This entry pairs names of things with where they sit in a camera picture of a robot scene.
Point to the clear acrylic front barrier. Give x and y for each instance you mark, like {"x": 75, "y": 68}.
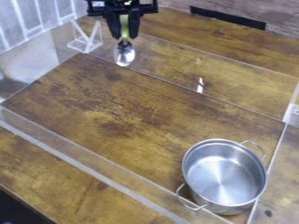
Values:
{"x": 134, "y": 185}

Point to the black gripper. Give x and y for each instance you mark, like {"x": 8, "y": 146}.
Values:
{"x": 122, "y": 7}

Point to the clear acrylic triangular bracket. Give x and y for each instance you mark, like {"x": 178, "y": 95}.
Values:
{"x": 86, "y": 43}

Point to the stainless steel pot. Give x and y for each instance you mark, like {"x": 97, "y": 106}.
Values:
{"x": 225, "y": 176}

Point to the black wall slot strip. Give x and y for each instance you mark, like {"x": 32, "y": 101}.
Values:
{"x": 249, "y": 22}

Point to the clear acrylic right bracket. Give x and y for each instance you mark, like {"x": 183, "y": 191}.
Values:
{"x": 291, "y": 114}

